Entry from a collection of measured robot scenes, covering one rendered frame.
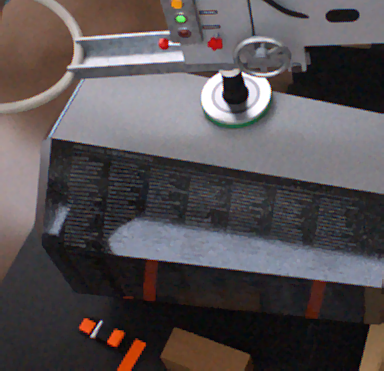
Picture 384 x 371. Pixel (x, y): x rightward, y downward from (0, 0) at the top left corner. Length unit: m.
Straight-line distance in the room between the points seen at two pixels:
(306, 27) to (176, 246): 0.79
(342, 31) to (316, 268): 0.69
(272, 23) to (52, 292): 1.63
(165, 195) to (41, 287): 1.03
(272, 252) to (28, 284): 1.28
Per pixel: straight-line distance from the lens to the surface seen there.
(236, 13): 1.83
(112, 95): 2.39
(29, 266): 3.17
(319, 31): 1.88
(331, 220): 2.09
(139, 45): 2.19
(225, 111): 2.19
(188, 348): 2.70
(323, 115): 2.21
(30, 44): 3.99
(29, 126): 3.61
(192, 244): 2.22
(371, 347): 2.58
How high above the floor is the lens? 2.61
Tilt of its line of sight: 52 degrees down
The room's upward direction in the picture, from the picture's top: 11 degrees counter-clockwise
